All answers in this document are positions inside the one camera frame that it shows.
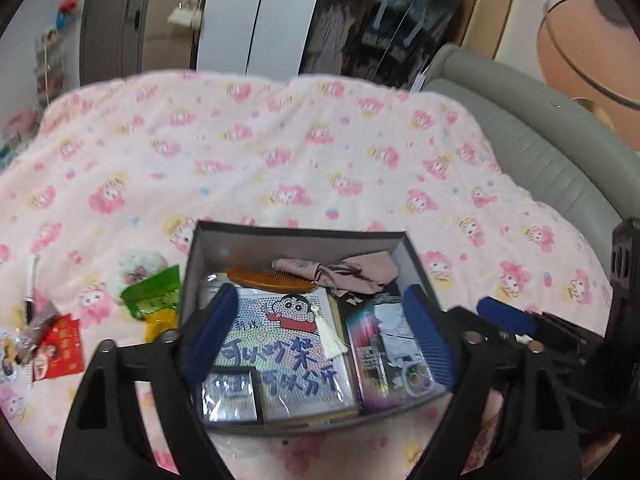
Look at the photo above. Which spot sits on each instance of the black Smart Devil box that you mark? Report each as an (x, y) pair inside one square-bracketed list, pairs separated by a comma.
[(364, 348)]

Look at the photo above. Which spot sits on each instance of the green yellow snack bag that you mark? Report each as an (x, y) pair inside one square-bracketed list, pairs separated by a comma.
[(155, 301)]

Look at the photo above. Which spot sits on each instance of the black storage box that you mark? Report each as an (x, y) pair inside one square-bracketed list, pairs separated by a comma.
[(218, 247)]

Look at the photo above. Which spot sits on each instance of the red blue toy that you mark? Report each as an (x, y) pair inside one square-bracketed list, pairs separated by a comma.
[(66, 13)]

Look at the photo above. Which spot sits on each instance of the clear cartoon phone case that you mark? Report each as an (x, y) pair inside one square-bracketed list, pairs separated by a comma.
[(406, 372)]

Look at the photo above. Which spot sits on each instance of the fluffy white plush toy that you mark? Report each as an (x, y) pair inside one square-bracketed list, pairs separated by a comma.
[(133, 267)]

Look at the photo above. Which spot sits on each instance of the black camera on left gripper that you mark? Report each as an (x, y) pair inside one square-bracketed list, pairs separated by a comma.
[(623, 320)]

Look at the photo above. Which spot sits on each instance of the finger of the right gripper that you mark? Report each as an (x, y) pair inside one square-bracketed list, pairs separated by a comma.
[(508, 318)]

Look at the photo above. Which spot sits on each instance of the red packet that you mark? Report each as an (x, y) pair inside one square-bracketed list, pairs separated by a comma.
[(60, 352)]

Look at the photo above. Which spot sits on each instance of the yellow cartoon sticker card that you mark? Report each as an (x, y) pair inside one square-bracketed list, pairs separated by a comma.
[(10, 369)]

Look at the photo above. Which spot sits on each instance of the grey door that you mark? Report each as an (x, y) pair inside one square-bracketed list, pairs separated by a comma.
[(111, 39)]

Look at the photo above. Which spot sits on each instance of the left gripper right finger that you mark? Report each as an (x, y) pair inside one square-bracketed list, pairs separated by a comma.
[(537, 437)]

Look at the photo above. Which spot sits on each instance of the brown wooden comb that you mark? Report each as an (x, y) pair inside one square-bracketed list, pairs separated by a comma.
[(270, 280)]

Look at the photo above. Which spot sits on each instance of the pink beige fabric garment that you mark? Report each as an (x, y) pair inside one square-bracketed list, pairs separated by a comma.
[(363, 274)]

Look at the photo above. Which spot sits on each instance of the dark wardrobe with clothes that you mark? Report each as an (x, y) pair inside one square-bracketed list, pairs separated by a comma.
[(387, 42)]

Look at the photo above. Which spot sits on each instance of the white wardrobe door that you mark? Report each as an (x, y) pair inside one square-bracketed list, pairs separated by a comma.
[(263, 38)]

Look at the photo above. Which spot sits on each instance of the Shin-chan bead kit bag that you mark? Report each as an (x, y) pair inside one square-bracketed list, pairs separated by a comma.
[(278, 334)]

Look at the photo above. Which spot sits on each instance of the dark brown snack wrapper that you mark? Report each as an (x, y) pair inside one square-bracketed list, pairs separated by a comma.
[(41, 324)]

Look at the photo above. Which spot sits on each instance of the pink cartoon bed blanket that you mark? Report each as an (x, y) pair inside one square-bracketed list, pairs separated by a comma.
[(135, 163)]

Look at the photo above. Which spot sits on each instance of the white shelf rack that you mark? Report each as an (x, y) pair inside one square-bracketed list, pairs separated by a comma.
[(50, 67)]

